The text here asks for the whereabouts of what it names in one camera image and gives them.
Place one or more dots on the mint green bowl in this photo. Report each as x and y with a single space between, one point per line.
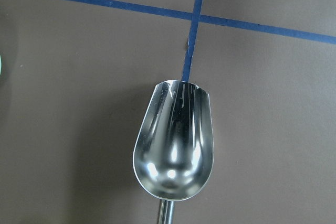
0 64

